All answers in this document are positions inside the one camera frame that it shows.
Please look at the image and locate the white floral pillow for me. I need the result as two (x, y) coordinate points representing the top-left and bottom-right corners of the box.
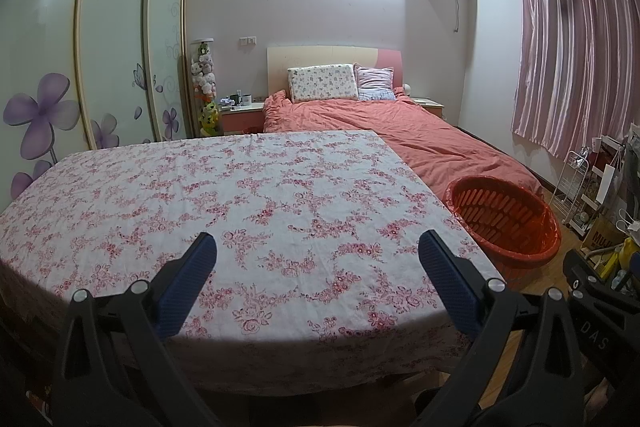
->
(286, 64), (360, 104)

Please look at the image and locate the white wire rack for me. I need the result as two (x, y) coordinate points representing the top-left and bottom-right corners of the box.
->
(550, 149), (593, 225)

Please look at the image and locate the beige pink bed headboard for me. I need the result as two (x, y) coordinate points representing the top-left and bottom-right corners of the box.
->
(266, 45), (403, 95)

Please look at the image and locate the yellow bag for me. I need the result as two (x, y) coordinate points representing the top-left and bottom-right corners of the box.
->
(600, 237), (640, 280)

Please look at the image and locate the pink drawer nightstand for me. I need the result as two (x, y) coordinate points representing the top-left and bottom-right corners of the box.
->
(218, 102), (266, 135)

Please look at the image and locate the yellow green plush toy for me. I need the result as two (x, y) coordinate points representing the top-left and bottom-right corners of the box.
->
(199, 101), (221, 136)

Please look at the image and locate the clear tube of plush toys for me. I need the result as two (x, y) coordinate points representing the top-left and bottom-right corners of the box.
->
(191, 38), (218, 100)

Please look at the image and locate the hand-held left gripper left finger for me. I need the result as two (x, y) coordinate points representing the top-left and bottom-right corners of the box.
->
(50, 232), (218, 427)

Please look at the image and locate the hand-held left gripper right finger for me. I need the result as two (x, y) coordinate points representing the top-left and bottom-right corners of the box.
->
(419, 230), (586, 427)

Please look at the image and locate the wardrobe with purple flowers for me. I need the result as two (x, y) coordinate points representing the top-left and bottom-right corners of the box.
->
(0, 0), (196, 202)

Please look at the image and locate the pink floral tablecloth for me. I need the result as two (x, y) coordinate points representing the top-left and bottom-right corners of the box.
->
(0, 130), (506, 395)

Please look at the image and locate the red plastic basket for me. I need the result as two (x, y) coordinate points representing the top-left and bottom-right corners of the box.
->
(444, 176), (562, 269)

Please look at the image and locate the white storage shelf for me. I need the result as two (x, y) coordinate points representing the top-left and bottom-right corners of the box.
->
(570, 134), (628, 238)

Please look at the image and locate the pink satin curtain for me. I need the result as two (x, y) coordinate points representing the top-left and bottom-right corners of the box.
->
(511, 0), (632, 158)

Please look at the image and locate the beige nightstand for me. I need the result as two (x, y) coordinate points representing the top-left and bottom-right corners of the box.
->
(412, 97), (446, 120)

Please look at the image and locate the pink striped pillow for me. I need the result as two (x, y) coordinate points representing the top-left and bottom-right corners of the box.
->
(353, 63), (396, 102)

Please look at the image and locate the salmon duvet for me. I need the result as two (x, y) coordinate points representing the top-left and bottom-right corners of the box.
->
(262, 89), (543, 198)

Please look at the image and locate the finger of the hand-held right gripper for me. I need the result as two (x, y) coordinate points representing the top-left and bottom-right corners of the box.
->
(562, 251), (606, 303)

